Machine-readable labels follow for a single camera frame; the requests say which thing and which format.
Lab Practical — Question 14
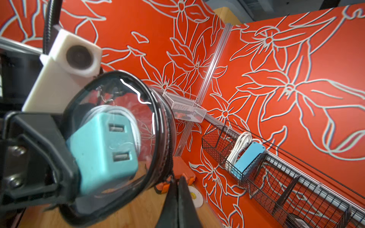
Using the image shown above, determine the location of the black wire wall basket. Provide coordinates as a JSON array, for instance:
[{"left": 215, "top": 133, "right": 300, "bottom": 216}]
[{"left": 202, "top": 123, "right": 365, "bottom": 228}]

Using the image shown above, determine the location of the orange plastic tool case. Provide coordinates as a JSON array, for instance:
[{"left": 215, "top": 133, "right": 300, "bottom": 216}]
[{"left": 154, "top": 156, "right": 196, "bottom": 194}]

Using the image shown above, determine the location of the clear acrylic wall box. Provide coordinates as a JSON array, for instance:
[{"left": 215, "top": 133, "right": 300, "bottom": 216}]
[{"left": 163, "top": 92, "right": 207, "bottom": 123}]

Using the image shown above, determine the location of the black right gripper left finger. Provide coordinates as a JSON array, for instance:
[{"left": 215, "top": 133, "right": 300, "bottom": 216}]
[{"left": 1, "top": 111, "right": 80, "bottom": 211}]

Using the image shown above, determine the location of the white cable in basket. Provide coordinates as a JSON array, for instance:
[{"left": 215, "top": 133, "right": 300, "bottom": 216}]
[{"left": 224, "top": 131, "right": 263, "bottom": 171}]

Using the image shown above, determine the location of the black charger in basket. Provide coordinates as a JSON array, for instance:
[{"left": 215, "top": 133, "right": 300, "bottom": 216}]
[{"left": 284, "top": 213, "right": 312, "bottom": 228}]

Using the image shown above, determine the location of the light blue power bank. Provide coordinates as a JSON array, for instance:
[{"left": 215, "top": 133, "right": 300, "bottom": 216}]
[{"left": 230, "top": 142, "right": 266, "bottom": 180}]

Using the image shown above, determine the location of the white cable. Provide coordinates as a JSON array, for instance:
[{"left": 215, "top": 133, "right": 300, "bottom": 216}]
[
  {"left": 224, "top": 131, "right": 263, "bottom": 171},
  {"left": 85, "top": 104, "right": 142, "bottom": 154}
]

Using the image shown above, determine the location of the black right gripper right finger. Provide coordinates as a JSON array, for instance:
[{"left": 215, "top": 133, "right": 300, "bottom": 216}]
[{"left": 156, "top": 176, "right": 202, "bottom": 228}]

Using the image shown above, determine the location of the white tape roll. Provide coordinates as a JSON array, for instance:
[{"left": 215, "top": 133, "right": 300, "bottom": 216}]
[{"left": 188, "top": 185, "right": 204, "bottom": 208}]

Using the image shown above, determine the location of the teal charger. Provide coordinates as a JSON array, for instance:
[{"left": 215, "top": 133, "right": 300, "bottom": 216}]
[{"left": 67, "top": 113, "right": 139, "bottom": 196}]

